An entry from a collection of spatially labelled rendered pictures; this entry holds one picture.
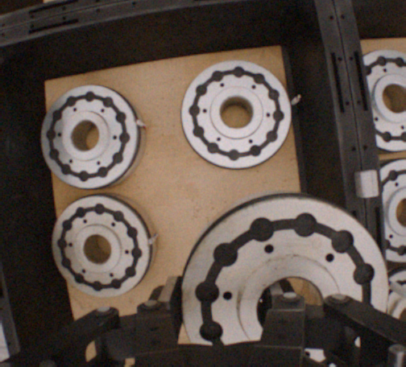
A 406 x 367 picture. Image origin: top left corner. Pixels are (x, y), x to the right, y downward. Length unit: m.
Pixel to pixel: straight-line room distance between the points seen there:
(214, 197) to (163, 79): 0.13
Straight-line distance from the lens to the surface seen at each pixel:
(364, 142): 0.25
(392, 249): 0.35
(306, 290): 0.18
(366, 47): 0.38
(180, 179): 0.32
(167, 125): 0.33
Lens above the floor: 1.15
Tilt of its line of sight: 86 degrees down
